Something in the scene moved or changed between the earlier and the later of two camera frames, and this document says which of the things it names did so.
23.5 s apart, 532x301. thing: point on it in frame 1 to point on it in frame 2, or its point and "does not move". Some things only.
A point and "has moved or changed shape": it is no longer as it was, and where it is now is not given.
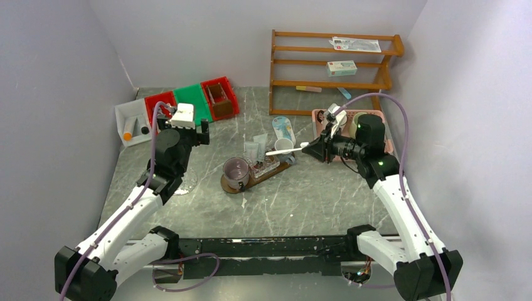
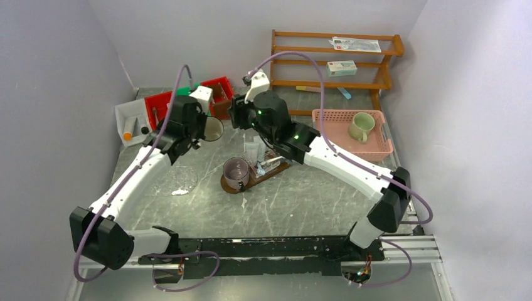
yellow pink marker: [312, 89] does not move
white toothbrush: [303, 145] has moved or changed shape
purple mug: [236, 173] does not move
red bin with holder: [221, 98] does not move
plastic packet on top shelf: [356, 44] does not move
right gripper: [326, 147] to [238, 113]
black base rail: [296, 256] does not move
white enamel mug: [342, 117] to [213, 128]
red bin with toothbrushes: [167, 97] does not move
